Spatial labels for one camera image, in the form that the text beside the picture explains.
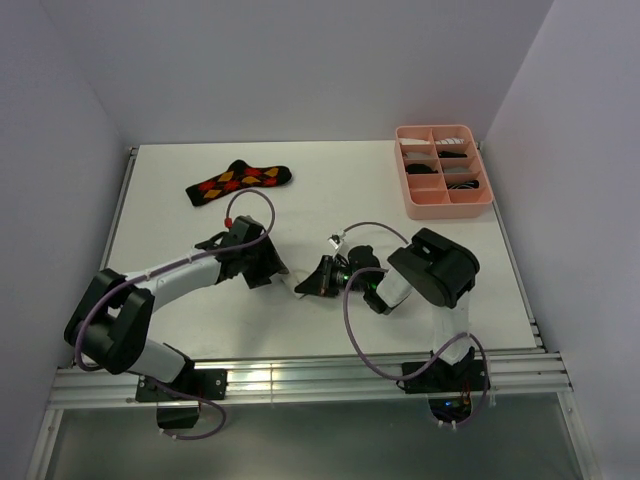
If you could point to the pink compartment organizer tray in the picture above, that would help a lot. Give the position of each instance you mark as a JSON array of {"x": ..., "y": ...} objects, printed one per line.
[{"x": 441, "y": 173}]

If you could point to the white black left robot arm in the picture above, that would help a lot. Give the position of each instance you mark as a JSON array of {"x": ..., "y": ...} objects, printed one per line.
[{"x": 110, "y": 325}]

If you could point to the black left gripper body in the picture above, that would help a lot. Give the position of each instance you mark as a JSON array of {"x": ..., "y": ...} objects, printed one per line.
[{"x": 248, "y": 255}]

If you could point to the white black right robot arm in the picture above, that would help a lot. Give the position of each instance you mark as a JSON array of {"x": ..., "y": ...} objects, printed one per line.
[{"x": 440, "y": 270}]

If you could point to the white rolled sock in tray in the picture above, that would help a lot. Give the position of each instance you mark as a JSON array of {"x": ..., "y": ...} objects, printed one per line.
[{"x": 415, "y": 144}]

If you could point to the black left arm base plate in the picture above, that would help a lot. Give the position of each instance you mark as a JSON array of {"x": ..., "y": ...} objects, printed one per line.
[{"x": 209, "y": 384}]

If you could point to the black rolled sock in tray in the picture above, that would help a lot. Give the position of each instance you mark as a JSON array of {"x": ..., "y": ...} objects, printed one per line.
[{"x": 419, "y": 169}]

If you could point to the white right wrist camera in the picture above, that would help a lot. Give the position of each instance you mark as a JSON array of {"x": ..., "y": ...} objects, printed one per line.
[{"x": 337, "y": 240}]

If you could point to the black orange argyle sock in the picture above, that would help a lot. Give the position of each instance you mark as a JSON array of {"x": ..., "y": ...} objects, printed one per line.
[{"x": 238, "y": 176}]

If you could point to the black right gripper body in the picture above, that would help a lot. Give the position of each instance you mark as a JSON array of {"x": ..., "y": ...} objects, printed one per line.
[{"x": 341, "y": 275}]

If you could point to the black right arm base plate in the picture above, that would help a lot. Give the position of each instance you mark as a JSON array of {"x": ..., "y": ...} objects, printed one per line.
[{"x": 468, "y": 375}]

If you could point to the black white-striped sock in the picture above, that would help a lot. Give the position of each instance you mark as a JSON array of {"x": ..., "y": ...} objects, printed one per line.
[{"x": 468, "y": 185}]

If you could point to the striped white sock in tray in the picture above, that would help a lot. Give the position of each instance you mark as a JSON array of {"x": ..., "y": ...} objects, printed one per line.
[{"x": 449, "y": 140}]

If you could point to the grey rolled sock in tray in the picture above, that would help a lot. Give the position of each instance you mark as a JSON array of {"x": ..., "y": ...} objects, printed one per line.
[{"x": 458, "y": 170}]

